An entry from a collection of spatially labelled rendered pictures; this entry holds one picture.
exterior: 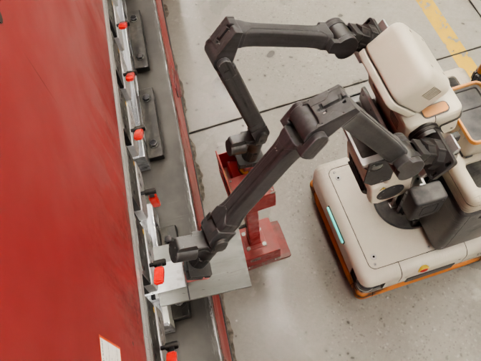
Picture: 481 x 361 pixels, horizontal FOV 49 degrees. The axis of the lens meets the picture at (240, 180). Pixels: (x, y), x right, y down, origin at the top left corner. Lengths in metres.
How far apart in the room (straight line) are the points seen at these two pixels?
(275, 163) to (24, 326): 0.72
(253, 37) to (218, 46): 0.10
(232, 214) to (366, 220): 1.22
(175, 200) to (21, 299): 1.24
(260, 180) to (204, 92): 1.94
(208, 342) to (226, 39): 0.87
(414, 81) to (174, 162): 0.86
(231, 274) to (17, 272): 1.01
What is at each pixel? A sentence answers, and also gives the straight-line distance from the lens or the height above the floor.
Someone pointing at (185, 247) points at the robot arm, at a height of 1.24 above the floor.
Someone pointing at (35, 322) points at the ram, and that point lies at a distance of 0.60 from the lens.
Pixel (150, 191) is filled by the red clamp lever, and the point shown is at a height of 1.23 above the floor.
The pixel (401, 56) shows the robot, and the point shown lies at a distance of 1.46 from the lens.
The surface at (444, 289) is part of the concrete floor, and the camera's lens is 2.66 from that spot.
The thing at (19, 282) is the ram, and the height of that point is 1.96.
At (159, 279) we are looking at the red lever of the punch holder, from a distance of 1.24.
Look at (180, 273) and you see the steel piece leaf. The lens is 1.55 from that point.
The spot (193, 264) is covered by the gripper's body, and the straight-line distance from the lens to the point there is 1.43.
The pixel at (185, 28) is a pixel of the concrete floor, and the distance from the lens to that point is 3.43.
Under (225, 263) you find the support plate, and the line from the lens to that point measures 1.54.
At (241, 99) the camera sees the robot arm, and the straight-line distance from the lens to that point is 1.61.
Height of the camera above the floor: 2.46
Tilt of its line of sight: 63 degrees down
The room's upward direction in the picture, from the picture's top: 8 degrees counter-clockwise
